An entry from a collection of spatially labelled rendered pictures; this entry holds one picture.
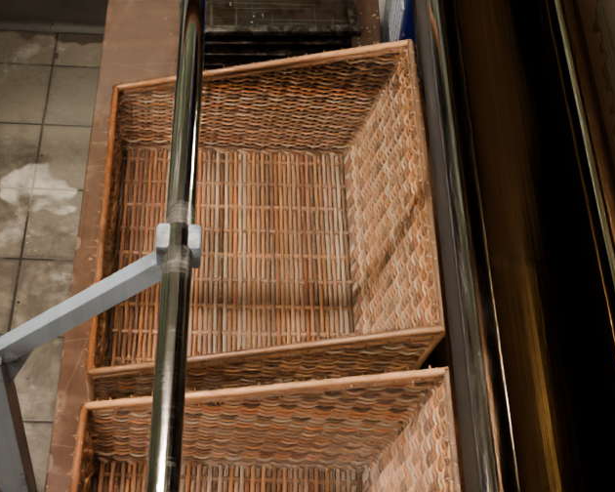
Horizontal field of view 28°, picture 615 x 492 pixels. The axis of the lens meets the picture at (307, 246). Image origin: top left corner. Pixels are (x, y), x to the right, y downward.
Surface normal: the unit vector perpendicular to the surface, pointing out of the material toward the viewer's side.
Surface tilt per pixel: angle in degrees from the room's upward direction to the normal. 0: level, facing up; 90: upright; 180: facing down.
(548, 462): 12
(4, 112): 0
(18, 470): 90
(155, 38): 0
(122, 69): 0
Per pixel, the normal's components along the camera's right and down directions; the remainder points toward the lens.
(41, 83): 0.07, -0.62
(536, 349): 0.29, -0.59
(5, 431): 0.01, 0.79
